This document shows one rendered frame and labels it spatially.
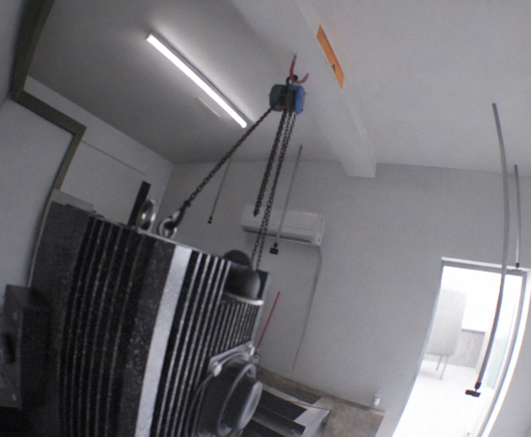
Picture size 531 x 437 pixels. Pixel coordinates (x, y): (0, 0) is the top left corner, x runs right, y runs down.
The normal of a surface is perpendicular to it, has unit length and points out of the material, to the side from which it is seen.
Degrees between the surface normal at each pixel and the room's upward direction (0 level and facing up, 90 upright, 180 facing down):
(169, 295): 90
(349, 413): 90
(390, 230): 90
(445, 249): 90
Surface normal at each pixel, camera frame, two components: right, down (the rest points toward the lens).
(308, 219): -0.50, -0.31
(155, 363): 0.92, 0.18
